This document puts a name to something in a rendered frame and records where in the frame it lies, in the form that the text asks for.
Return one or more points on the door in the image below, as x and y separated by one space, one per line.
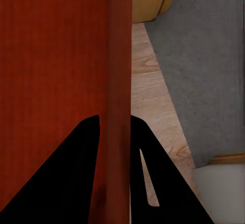
144 10

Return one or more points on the storage box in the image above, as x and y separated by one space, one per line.
61 62

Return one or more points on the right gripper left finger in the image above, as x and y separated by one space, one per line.
60 191

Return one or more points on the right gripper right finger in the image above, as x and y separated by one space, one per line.
178 203

